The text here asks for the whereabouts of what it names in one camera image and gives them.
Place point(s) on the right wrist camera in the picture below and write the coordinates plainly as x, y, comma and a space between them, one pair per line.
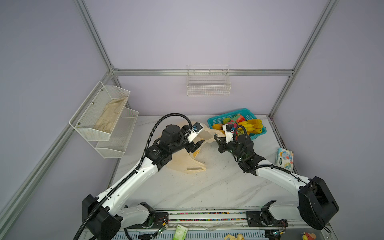
229, 132

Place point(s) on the upper white mesh shelf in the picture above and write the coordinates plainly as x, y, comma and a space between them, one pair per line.
85, 118

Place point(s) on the white mesh shelf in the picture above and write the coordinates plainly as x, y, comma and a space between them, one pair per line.
116, 146
85, 118

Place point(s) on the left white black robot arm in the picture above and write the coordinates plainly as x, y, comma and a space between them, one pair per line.
104, 214

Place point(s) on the beige toy below rail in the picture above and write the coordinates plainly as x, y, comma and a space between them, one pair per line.
236, 237

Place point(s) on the green fake apple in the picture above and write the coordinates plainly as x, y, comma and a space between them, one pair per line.
226, 120

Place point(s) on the aluminium frame back bar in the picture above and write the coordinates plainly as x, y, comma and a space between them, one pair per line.
216, 72

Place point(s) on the cream banana print plastic bag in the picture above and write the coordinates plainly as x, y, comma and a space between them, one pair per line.
185, 162

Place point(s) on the yellow fake banana bunch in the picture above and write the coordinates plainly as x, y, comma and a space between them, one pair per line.
253, 126

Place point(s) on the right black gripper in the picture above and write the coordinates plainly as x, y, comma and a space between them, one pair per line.
222, 140

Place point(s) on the green white packet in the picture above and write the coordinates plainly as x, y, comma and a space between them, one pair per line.
180, 233

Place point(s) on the teal plastic fruit basket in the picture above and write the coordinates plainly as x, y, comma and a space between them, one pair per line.
244, 112

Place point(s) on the lower white mesh shelf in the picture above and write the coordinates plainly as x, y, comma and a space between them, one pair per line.
116, 146

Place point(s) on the orange fake fruit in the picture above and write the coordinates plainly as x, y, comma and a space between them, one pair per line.
217, 126

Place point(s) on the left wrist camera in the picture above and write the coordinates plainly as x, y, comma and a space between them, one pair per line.
195, 130

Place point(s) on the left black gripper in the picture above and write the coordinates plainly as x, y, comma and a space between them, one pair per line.
192, 147

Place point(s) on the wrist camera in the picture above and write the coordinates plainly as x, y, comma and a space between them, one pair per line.
229, 132
195, 130

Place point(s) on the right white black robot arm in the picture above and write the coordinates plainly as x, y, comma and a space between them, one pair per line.
314, 204

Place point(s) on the white wire wall basket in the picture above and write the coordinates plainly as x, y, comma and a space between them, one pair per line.
208, 85

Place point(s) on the red fake strawberry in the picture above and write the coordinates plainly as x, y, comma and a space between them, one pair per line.
239, 118

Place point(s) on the colourful tissue pack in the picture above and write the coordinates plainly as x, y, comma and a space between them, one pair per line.
285, 159

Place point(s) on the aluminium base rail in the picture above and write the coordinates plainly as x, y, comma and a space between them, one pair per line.
215, 225

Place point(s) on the red yellow toy figure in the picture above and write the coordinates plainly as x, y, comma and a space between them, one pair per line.
309, 236

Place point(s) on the beige cloth in shelf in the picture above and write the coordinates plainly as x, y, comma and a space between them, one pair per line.
110, 115

